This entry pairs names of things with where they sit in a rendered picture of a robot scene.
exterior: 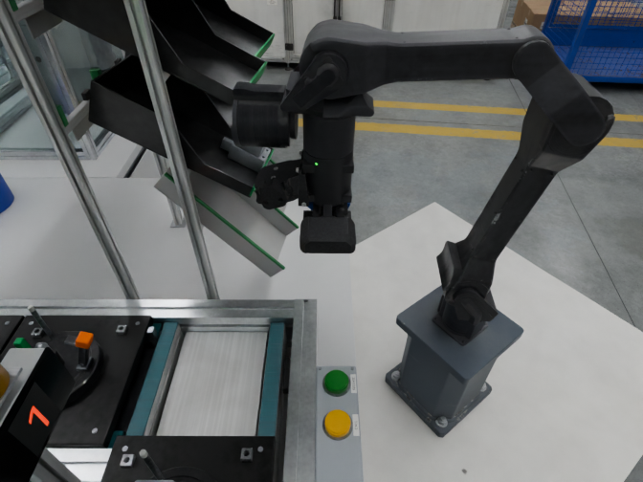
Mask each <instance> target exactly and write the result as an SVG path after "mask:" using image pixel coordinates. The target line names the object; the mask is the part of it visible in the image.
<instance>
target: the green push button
mask: <svg viewBox="0 0 643 482"><path fill-rule="evenodd" d="M324 384H325V387H326V389H327V390H328V391H329V392H331V393H333V394H341V393H343V392H345V391H346V390H347V388H348V377H347V375H346V374H345V373H344V372H343V371H341V370H332V371H330V372H328V373H327V375H326V376H325V380H324Z"/></svg>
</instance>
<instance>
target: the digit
mask: <svg viewBox="0 0 643 482"><path fill-rule="evenodd" d="M59 411H60V409H59V408H58V407H57V406H56V405H55V404H54V403H53V401H52V400H51V399H50V398H49V397H48V396H47V395H46V394H45V392H44V391H43V390H42V389H41V388H40V387H39V386H38V385H37V383H36V382H34V383H33V386H32V388H31V390H30V391H29V393H28V395H27V397H26V399H25V400H24V402H23V404H22V406H21V407H20V409H19V410H18V412H17V414H16V416H15V418H14V419H13V421H12V423H11V426H10V428H9V429H8V432H9V433H10V434H12V435H13V436H14V437H15V438H16V439H17V440H19V441H20V442H21V443H22V444H23V445H24V446H25V447H27V448H28V449H29V450H30V451H31V452H33V453H34V454H35V455H36V456H37V457H38V455H39V453H40V452H41V450H42V448H43V446H44V443H45V441H46V439H47V437H48V435H49V433H50V431H51V429H52V427H53V425H54V422H55V419H56V417H57V415H58V413H59Z"/></svg>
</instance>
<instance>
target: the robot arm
mask: <svg viewBox="0 0 643 482"><path fill-rule="evenodd" d="M502 78H506V79H508V78H514V79H518V80H519V81H520V82H521V83H522V85H523V86H524V87H525V88H526V90H527V91H528V92H529V94H530V95H531V96H532V99H531V101H530V103H529V106H528V109H527V111H526V114H525V117H524V119H523V123H522V129H521V140H520V147H519V150H518V152H517V154H516V156H515V158H514V159H513V161H512V163H511V164H510V165H509V167H508V168H507V170H506V172H505V173H504V175H503V177H502V178H501V180H500V182H499V184H498V186H497V187H496V189H495V191H494V192H493V194H492V196H491V197H490V199H489V201H488V202H487V204H486V206H485V207H484V209H483V211H482V212H481V214H480V215H479V217H478V218H477V220H476V222H475V224H474V225H473V227H472V229H471V230H470V232H469V234H468V235H467V237H466V238H465V239H463V240H461V241H458V242H456V243H454V242H451V241H446V243H445V246H444V249H443V251H442V252H441V254H439V255H438V256H437V257H436V261H437V266H438V270H439V275H440V280H441V285H442V290H443V293H444V294H442V296H441V299H440V302H439V306H438V309H437V311H438V312H439V313H438V314H437V315H435V316H434V317H433V318H432V322H434V323H435V324H436V325H437V326H438V327H439V328H441V329H442V330H443V331H444V332H445V333H447V334H448V335H449V336H450V337H451V338H452V339H454V340H455V341H456V342H457V343H458V344H460V345H461V346H465V345H466V344H467V343H468V342H470V341H471V340H472V339H474V338H475V337H476V336H477V335H478V334H480V333H481V332H482V331H483V330H485V329H486V328H487V327H488V323H487V322H486V321H491V320H492V319H493V318H494V317H495V316H496V315H497V314H498V311H497V307H496V304H495V301H494V299H493V296H492V292H491V289H490V288H491V286H492V284H493V278H494V271H495V266H496V261H497V259H498V257H499V255H500V254H501V253H502V251H503V250H504V248H505V247H506V245H507V244H508V243H509V241H510V240H511V238H512V237H513V235H514V234H515V233H516V231H517V230H518V228H519V227H520V225H521V224H522V222H523V221H524V219H525V218H526V216H527V215H528V214H529V212H530V211H531V209H532V208H533V207H534V206H535V205H536V203H537V202H538V200H539V199H540V197H541V196H542V195H543V193H544V191H545V190H546V188H547V187H548V186H549V184H550V183H551V181H552V180H553V178H554V177H555V176H556V175H557V173H558V172H560V171H561V170H563V169H565V168H567V167H569V166H572V165H574V164H577V163H579V162H581V161H582V160H583V159H584V158H585V157H586V156H587V155H588V154H589V153H590V152H591V151H592V149H593V148H594V147H595V146H596V145H597V144H598V143H599V142H600V141H601V140H603V139H604V138H605V137H606V136H607V135H608V133H609V132H610V130H611V128H612V126H613V124H614V121H615V116H614V113H613V108H612V106H611V104H610V103H609V102H608V101H607V100H606V99H605V98H604V97H603V96H602V95H601V94H600V93H599V92H598V91H597V90H596V89H595V88H594V87H593V86H592V85H591V84H590V83H589V82H588V81H587V80H586V79H585V78H584V77H582V76H580V75H578V74H574V73H571V72H570V71H569V70H568V69H567V67H566V66H565V64H564V63H563V62H562V60H561V59H560V58H559V56H558V55H557V54H556V52H555V51H554V46H553V44H552V42H551V41H550V40H549V39H548V38H547V37H546V36H545V35H544V34H543V33H542V32H541V31H540V30H539V29H537V28H536V27H534V26H532V25H520V26H518V27H514V28H500V29H475V30H450V31H425V32H399V33H397V32H391V31H385V30H381V29H378V28H375V27H372V26H369V25H366V24H362V23H355V22H349V21H343V20H337V19H329V20H324V21H322V22H320V23H318V24H316V26H315V27H314V28H313V29H312V30H311V31H310V32H309V34H308V35H307V37H306V40H305V42H304V46H303V49H302V53H301V56H300V60H299V64H298V65H297V67H296V68H295V70H294V71H293V72H291V74H290V76H289V79H288V83H287V86H286V85H274V84H254V83H251V82H243V81H238V82H237V83H236V84H235V86H234V88H233V122H232V124H231V131H232V137H233V142H234V144H235V145H236V146H250V147H275V148H287V146H290V138H291V139H292V140H296V139H297V137H298V129H299V114H302V116H303V149H302V150H300V151H299V154H300V155H301V159H298V160H294V161H292V160H289V161H285V162H281V163H277V164H271V165H267V166H264V167H262V168H261V169H260V170H259V171H258V174H257V177H256V180H255V193H256V202H257V203H258V204H262V206H263V207H264V208H266V209H273V208H280V207H284V206H285V205H286V203H287V202H291V201H294V200H296V199H298V198H299V206H301V207H309V208H310V209H311V210H304V211H303V220H302V221H301V223H300V235H299V248H300V250H301V251H302V252H304V253H353V252H354V251H355V249H356V232H355V224H354V222H353V220H352V219H351V211H350V210H348V208H349V206H350V203H351V201H352V192H351V177H352V173H354V161H353V147H354V134H355V120H356V116H360V117H371V116H373V115H374V105H373V97H372V96H370V95H369V94H368V93H367V92H368V91H371V90H373V89H375V88H377V87H380V86H382V85H385V84H389V83H393V82H403V81H436V80H469V79H502Z"/></svg>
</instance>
